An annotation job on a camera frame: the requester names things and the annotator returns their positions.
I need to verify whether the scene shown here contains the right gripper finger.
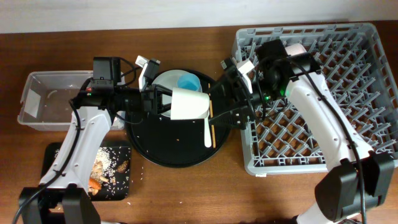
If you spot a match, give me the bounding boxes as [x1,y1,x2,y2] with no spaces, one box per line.
[209,108,249,129]
[207,70,239,95]

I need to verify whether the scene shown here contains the white cup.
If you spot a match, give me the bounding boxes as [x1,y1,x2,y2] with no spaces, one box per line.
[170,88,210,120]

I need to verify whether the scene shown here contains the pink bowl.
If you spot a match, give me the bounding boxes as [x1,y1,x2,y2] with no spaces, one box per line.
[285,43,307,57]

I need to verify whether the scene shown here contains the brown food lump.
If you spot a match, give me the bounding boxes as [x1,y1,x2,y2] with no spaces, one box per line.
[116,161,129,173]

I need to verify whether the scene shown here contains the rice and food scraps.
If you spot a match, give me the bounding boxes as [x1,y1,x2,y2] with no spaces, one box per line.
[83,146,131,196]

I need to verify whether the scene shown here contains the orange carrot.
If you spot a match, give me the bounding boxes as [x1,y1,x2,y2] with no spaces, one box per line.
[88,177,101,190]

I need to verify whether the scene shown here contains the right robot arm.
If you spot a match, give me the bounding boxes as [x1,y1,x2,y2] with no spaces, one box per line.
[208,49,394,223]

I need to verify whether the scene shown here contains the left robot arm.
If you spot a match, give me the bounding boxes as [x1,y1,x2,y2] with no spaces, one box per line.
[12,56,172,223]

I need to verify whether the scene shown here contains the grey dishwasher rack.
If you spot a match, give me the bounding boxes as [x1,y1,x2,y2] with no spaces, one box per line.
[231,23,397,177]

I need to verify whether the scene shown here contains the grey plate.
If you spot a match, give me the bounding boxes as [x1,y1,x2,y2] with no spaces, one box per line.
[151,69,203,118]

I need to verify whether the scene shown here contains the light blue cup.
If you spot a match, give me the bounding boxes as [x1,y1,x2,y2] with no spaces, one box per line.
[177,73,201,91]

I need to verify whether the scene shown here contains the wooden chopstick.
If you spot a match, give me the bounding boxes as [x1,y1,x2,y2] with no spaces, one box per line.
[208,83,216,149]

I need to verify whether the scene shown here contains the white plastic fork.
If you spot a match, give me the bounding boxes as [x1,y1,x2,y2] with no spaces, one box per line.
[204,117,212,147]

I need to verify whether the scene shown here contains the round black tray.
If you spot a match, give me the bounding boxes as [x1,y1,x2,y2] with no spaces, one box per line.
[126,112,231,168]

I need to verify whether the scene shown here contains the rectangular black tray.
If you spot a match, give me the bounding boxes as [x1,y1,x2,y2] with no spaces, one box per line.
[40,141,132,202]

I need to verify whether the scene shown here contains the clear plastic bin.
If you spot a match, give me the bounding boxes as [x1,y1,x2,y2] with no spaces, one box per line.
[17,70,127,132]

